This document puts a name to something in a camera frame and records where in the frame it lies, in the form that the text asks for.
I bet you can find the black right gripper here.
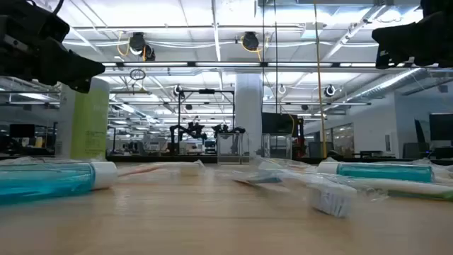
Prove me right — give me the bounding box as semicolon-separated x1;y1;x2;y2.
371;10;453;70

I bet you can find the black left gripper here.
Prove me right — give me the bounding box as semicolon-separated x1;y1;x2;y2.
0;16;106;94

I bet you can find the blue mouthwash bottle white cap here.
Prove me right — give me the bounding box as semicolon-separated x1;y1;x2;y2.
0;161;118;206
317;161;435;184

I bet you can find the teal green toothbrush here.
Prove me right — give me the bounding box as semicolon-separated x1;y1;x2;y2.
311;175;453;202

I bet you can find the blue toothbrush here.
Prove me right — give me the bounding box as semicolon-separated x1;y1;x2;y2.
233;169;358;218

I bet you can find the white green wipes canister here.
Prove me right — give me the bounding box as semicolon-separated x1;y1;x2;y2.
56;76;111;160

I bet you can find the dark background monitor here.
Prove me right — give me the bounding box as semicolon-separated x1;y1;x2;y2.
9;123;36;139

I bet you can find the black desk monitor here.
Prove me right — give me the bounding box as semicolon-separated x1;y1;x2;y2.
429;113;453;142

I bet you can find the red black machine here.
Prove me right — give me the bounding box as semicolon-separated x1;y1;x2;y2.
292;118;306;159

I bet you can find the long ceiling light bar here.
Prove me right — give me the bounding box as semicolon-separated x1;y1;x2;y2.
102;61;378;69

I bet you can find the glass cabinet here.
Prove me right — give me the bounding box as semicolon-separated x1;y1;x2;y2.
261;133;293;159

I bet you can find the white round column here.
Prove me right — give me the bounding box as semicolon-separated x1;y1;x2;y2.
235;72;263;157

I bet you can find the clear acrylic organizer box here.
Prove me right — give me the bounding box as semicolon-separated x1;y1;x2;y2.
216;132;246;165

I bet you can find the silver ventilation duct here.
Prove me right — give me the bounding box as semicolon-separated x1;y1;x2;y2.
345;67;424;102

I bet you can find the black hanging cable ring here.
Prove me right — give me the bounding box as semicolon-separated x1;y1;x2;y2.
129;68;147;81

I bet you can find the black metal table frame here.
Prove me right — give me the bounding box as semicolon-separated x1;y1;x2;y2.
0;154;453;166

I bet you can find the black background station frame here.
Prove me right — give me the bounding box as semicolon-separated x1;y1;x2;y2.
176;89;236;157

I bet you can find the black hanging cable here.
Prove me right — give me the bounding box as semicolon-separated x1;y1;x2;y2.
261;0;266;114

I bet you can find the black wall screen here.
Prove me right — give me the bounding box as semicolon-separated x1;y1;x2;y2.
261;112;299;138

